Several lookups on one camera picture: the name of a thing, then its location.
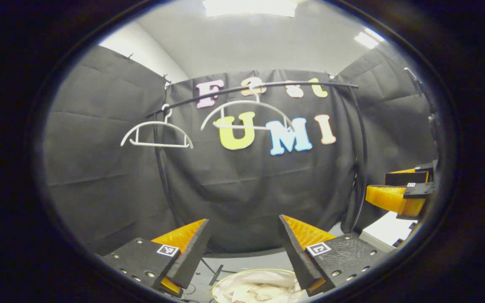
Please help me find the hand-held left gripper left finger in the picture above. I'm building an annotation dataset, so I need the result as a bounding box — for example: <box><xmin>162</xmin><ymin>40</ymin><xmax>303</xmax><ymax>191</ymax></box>
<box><xmin>97</xmin><ymin>218</ymin><xmax>211</xmax><ymax>298</ymax></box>

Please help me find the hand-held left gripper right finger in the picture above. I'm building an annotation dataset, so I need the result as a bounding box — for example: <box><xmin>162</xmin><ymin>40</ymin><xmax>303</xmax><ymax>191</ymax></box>
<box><xmin>278</xmin><ymin>214</ymin><xmax>390</xmax><ymax>297</ymax></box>

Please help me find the laundry hamper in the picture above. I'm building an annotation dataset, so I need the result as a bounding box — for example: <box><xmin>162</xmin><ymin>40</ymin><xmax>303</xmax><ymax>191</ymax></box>
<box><xmin>212</xmin><ymin>268</ymin><xmax>303</xmax><ymax>303</ymax></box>

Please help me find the cream shirt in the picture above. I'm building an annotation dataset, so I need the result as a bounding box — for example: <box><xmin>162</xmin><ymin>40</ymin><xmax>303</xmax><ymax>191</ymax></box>
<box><xmin>217</xmin><ymin>271</ymin><xmax>300</xmax><ymax>303</ymax></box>

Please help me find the white clothes hanger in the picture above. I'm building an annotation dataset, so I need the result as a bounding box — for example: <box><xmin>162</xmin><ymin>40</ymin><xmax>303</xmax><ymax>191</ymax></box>
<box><xmin>120</xmin><ymin>104</ymin><xmax>194</xmax><ymax>149</ymax></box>
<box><xmin>200</xmin><ymin>90</ymin><xmax>296</xmax><ymax>132</ymax></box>

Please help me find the empty white clothes hanger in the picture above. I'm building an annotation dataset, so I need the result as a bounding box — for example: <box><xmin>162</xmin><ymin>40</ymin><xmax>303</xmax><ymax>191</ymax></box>
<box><xmin>120</xmin><ymin>104</ymin><xmax>194</xmax><ymax>149</ymax></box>

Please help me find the black clothes rack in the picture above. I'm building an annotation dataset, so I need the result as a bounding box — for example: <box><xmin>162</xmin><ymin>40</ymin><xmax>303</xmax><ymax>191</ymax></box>
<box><xmin>146</xmin><ymin>81</ymin><xmax>370</xmax><ymax>234</ymax></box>

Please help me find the white flat panel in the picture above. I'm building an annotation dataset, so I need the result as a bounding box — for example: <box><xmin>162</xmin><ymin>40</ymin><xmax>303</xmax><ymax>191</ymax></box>
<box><xmin>358</xmin><ymin>210</ymin><xmax>418</xmax><ymax>252</ymax></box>

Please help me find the small ceiling light panel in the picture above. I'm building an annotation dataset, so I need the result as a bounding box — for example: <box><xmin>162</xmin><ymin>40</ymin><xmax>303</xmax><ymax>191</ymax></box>
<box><xmin>354</xmin><ymin>27</ymin><xmax>386</xmax><ymax>50</ymax></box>

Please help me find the large ceiling light panel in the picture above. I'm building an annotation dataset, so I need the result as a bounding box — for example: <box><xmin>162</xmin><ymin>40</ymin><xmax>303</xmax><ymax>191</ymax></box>
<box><xmin>203</xmin><ymin>0</ymin><xmax>298</xmax><ymax>17</ymax></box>

